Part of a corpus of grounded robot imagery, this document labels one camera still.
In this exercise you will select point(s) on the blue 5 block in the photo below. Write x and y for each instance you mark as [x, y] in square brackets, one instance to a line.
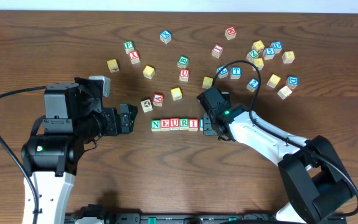
[268, 53]

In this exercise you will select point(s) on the blue T block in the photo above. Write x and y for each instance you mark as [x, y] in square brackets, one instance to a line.
[236, 73]

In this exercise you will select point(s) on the green F block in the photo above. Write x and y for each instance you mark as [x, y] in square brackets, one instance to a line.
[129, 46]

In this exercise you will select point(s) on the red Y block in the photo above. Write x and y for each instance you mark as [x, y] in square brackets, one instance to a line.
[134, 57]

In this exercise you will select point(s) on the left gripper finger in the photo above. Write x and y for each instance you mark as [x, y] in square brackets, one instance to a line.
[132, 112]
[126, 125]

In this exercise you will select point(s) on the blue D block upper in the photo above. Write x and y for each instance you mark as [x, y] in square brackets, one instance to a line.
[276, 46]

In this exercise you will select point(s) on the red i block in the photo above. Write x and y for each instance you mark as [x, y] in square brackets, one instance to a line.
[217, 51]
[193, 125]

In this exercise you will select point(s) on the white block right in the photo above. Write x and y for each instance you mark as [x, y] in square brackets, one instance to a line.
[284, 92]

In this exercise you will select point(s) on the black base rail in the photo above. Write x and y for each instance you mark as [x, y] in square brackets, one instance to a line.
[135, 218]

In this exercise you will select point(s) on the plain yellow block centre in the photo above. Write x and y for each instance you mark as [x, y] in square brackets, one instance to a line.
[207, 82]

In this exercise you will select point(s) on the blue D block lower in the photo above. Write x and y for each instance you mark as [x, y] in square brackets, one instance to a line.
[292, 82]

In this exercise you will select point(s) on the blue 2 block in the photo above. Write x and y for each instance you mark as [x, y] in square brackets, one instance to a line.
[252, 85]

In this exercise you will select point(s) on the red u block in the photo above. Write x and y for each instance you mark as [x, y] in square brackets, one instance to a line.
[174, 124]
[184, 75]

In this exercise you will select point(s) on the blue X block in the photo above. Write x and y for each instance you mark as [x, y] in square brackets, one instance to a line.
[165, 36]

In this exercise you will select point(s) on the red A block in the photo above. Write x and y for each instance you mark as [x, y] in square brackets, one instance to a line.
[158, 99]

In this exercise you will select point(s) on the red block top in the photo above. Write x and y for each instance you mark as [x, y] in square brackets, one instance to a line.
[230, 33]

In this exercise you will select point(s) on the red E block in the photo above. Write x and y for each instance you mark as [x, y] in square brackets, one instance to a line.
[165, 125]

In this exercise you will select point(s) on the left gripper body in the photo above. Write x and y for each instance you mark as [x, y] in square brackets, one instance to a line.
[113, 121]

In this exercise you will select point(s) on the yellow block beside E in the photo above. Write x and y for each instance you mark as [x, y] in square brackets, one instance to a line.
[176, 93]

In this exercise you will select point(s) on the green Z block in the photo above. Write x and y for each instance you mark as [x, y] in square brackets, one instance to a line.
[252, 55]

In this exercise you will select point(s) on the blue L block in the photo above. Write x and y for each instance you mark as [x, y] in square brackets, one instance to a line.
[222, 71]

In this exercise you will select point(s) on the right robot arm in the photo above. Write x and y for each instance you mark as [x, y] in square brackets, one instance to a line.
[315, 180]

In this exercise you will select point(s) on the yellow O block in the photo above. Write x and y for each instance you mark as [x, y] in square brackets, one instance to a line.
[148, 72]

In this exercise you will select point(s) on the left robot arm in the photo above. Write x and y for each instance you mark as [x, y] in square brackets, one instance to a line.
[74, 117]

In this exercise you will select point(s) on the blue P block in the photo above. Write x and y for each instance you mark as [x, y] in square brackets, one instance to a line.
[201, 125]

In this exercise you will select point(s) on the blue d block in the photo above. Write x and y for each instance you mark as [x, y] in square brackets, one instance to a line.
[276, 46]
[292, 82]

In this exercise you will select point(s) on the green N block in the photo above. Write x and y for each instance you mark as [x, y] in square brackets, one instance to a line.
[156, 125]

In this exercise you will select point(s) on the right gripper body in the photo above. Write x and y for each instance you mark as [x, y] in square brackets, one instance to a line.
[210, 128]

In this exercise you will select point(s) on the yellow 8 block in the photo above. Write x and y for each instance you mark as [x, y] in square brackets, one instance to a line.
[288, 57]

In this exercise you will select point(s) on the white soccer ball block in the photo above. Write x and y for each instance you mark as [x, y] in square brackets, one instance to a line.
[147, 105]

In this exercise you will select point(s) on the green B block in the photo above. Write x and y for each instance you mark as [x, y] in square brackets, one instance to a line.
[183, 62]

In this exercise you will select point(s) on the yellow block below Z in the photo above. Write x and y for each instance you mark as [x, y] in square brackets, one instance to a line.
[259, 63]

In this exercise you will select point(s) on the green R block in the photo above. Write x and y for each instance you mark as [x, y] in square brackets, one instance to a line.
[183, 123]

